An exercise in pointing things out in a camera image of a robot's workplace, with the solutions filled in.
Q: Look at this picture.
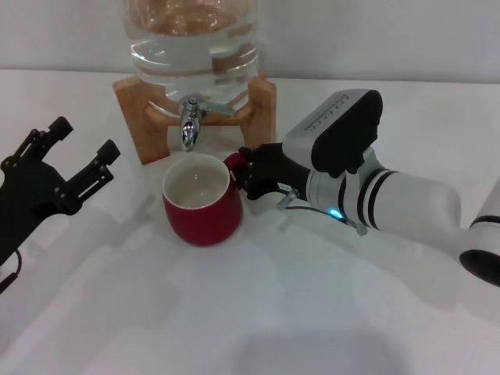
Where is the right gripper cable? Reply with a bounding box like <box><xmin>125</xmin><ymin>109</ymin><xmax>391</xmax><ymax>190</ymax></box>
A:
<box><xmin>277</xmin><ymin>189</ymin><xmax>368</xmax><ymax>236</ymax></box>

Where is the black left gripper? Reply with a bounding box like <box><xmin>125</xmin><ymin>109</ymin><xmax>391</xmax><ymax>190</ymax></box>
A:
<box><xmin>0</xmin><ymin>116</ymin><xmax>120</xmax><ymax>266</ymax></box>

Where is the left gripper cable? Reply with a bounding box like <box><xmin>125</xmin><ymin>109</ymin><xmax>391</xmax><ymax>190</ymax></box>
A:
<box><xmin>0</xmin><ymin>249</ymin><xmax>23</xmax><ymax>294</ymax></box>

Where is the red ceramic cup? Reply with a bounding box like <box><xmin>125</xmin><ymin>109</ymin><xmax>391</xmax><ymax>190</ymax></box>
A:
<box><xmin>162</xmin><ymin>152</ymin><xmax>251</xmax><ymax>247</ymax></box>

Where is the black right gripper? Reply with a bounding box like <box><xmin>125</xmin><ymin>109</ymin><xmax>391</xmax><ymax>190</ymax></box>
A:
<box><xmin>234</xmin><ymin>143</ymin><xmax>313</xmax><ymax>202</ymax></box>

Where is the chrome faucet tap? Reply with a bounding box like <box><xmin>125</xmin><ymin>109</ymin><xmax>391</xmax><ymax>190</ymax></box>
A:
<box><xmin>178</xmin><ymin>95</ymin><xmax>238</xmax><ymax>152</ymax></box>

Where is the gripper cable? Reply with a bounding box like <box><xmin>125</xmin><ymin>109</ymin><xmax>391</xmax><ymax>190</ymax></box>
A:
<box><xmin>277</xmin><ymin>189</ymin><xmax>368</xmax><ymax>236</ymax></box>
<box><xmin>0</xmin><ymin>249</ymin><xmax>23</xmax><ymax>294</ymax></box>

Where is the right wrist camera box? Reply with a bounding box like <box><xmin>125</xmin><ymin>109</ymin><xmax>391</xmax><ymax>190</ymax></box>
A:
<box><xmin>283</xmin><ymin>89</ymin><xmax>384</xmax><ymax>179</ymax></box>

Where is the wooden dispenser stand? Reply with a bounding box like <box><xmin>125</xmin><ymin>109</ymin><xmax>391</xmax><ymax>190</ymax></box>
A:
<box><xmin>112</xmin><ymin>68</ymin><xmax>277</xmax><ymax>166</ymax></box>

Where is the clear glass water dispenser jar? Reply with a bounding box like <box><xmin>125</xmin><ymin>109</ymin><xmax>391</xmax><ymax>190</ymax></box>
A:
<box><xmin>123</xmin><ymin>0</ymin><xmax>261</xmax><ymax>118</ymax></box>

